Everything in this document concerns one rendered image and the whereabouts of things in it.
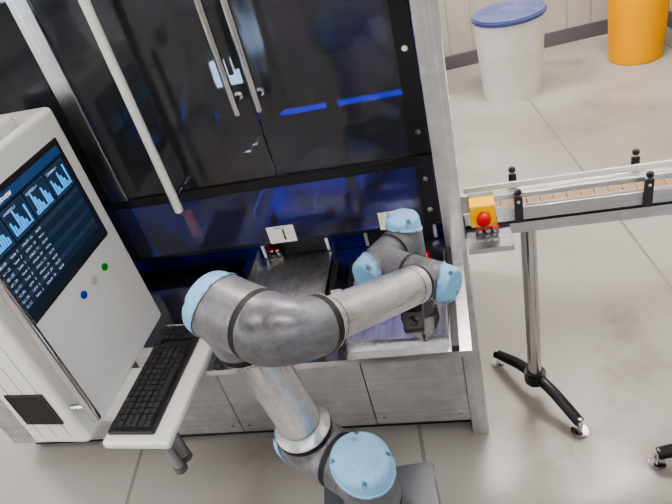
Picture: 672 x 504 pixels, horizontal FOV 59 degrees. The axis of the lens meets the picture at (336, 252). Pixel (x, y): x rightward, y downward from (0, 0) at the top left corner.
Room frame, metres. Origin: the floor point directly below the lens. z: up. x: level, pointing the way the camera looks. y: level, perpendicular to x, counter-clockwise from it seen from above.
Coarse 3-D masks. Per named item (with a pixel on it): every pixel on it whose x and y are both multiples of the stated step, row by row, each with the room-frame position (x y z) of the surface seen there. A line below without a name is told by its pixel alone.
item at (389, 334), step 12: (444, 252) 1.35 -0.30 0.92; (444, 312) 1.14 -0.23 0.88; (384, 324) 1.16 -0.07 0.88; (396, 324) 1.15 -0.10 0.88; (444, 324) 1.10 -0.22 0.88; (360, 336) 1.14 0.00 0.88; (372, 336) 1.13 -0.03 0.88; (384, 336) 1.12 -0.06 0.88; (396, 336) 1.11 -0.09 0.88; (408, 336) 1.09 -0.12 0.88; (432, 336) 1.04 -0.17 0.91; (444, 336) 1.03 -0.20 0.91; (348, 348) 1.10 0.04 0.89; (360, 348) 1.09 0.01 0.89; (372, 348) 1.08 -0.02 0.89; (384, 348) 1.07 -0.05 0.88; (396, 348) 1.07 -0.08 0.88
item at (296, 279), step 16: (256, 256) 1.60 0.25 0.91; (288, 256) 1.60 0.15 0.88; (304, 256) 1.57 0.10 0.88; (320, 256) 1.55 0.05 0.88; (256, 272) 1.56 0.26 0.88; (272, 272) 1.53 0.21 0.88; (288, 272) 1.51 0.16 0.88; (304, 272) 1.49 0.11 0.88; (320, 272) 1.46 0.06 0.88; (272, 288) 1.45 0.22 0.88; (288, 288) 1.43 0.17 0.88; (304, 288) 1.41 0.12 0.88; (320, 288) 1.39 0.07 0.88
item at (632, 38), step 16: (608, 0) 4.32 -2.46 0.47; (624, 0) 4.16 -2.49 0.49; (640, 0) 4.09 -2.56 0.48; (656, 0) 4.06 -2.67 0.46; (608, 16) 4.32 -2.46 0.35; (624, 16) 4.16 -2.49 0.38; (640, 16) 4.09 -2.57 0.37; (656, 16) 4.07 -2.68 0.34; (608, 32) 4.33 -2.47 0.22; (624, 32) 4.16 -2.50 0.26; (640, 32) 4.09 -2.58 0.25; (656, 32) 4.07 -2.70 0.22; (608, 48) 4.34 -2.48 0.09; (624, 48) 4.16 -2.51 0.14; (640, 48) 4.09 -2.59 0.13; (656, 48) 4.08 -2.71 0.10; (624, 64) 4.16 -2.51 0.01; (640, 64) 4.10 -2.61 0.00
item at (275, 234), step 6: (270, 228) 1.52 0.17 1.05; (276, 228) 1.52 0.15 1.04; (282, 228) 1.51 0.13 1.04; (288, 228) 1.51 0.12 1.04; (270, 234) 1.52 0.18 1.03; (276, 234) 1.52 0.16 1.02; (282, 234) 1.52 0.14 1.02; (288, 234) 1.51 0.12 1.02; (294, 234) 1.51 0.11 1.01; (270, 240) 1.53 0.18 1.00; (276, 240) 1.52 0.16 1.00; (282, 240) 1.52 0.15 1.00; (288, 240) 1.51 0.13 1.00; (294, 240) 1.51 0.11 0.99
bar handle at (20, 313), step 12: (0, 276) 1.12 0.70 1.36; (0, 288) 1.10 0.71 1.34; (12, 300) 1.11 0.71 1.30; (12, 312) 1.11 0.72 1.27; (24, 312) 1.11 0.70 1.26; (24, 324) 1.10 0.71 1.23; (36, 336) 1.11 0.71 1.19; (48, 348) 1.11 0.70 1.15; (48, 360) 1.11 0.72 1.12; (60, 360) 1.12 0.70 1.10; (60, 372) 1.10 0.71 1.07; (72, 384) 1.11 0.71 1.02; (84, 396) 1.11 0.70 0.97; (72, 408) 1.12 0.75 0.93; (84, 408) 1.10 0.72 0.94; (96, 420) 1.11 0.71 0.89
